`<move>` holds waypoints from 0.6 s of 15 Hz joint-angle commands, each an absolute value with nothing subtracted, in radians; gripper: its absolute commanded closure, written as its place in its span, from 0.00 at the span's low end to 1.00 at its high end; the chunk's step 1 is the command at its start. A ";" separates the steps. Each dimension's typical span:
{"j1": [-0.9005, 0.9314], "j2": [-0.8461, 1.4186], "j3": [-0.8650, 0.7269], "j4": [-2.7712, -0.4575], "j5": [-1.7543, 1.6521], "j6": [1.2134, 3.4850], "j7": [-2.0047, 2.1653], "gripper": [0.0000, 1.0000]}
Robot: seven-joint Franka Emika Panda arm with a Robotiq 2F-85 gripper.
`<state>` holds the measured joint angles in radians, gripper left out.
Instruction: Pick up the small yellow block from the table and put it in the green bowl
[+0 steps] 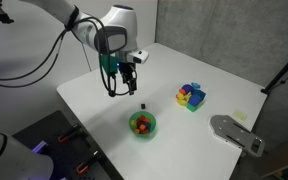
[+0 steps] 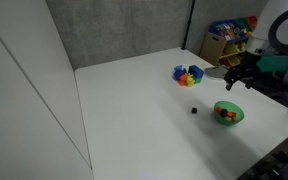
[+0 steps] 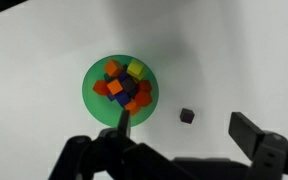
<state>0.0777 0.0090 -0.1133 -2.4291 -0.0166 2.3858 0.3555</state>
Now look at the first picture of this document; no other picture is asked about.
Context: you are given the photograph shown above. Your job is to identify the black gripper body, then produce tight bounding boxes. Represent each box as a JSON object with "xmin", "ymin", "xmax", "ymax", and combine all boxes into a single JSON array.
[{"xmin": 117, "ymin": 62, "xmax": 139, "ymax": 84}]

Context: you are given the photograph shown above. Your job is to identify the green plastic bowl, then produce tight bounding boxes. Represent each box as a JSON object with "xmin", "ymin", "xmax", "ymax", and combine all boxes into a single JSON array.
[{"xmin": 128, "ymin": 111, "xmax": 158, "ymax": 139}]

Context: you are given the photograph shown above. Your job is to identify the purple toy block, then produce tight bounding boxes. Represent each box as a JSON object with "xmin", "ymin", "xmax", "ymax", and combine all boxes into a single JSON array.
[{"xmin": 181, "ymin": 84, "xmax": 195, "ymax": 95}]

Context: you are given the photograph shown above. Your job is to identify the green toy block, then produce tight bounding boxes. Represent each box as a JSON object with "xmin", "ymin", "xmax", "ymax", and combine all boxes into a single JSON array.
[{"xmin": 185, "ymin": 102, "xmax": 202, "ymax": 113}]

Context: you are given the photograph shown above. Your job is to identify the yellow toy pieces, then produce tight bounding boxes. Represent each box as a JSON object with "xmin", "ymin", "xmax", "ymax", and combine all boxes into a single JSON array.
[{"xmin": 175, "ymin": 92, "xmax": 192, "ymax": 107}]

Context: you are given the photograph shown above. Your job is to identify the large blue toy box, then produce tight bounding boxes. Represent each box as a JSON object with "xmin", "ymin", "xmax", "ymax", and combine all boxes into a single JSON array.
[{"xmin": 187, "ymin": 89, "xmax": 207, "ymax": 107}]

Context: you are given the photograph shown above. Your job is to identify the orange black clamp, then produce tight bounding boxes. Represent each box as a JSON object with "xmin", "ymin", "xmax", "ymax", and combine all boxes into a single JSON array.
[
  {"xmin": 57, "ymin": 123, "xmax": 82, "ymax": 144},
  {"xmin": 76, "ymin": 150, "xmax": 102, "ymax": 175}
]

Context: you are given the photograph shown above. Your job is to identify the black perforated base board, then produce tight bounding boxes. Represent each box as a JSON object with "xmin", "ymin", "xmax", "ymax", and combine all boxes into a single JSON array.
[{"xmin": 12, "ymin": 110, "xmax": 125, "ymax": 180}]

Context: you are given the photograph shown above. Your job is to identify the gray metal mounting plate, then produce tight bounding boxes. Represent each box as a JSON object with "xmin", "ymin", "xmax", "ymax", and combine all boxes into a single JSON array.
[{"xmin": 209, "ymin": 114, "xmax": 266, "ymax": 158}]

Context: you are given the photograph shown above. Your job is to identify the pale yellow sticky note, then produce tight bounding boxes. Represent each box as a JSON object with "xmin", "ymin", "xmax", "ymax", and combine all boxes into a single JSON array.
[{"xmin": 232, "ymin": 110, "xmax": 249, "ymax": 123}]

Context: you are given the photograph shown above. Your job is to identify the black stand pole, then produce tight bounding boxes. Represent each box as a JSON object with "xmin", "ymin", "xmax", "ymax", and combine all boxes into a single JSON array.
[{"xmin": 260, "ymin": 44, "xmax": 288, "ymax": 95}]

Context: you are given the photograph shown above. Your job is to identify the green gripper mount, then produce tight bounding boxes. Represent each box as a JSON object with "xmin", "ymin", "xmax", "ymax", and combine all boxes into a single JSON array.
[{"xmin": 99, "ymin": 53, "xmax": 119, "ymax": 75}]

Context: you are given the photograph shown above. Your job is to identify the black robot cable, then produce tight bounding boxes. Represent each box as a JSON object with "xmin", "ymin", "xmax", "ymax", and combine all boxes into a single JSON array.
[{"xmin": 0, "ymin": 16, "xmax": 132, "ymax": 98}]

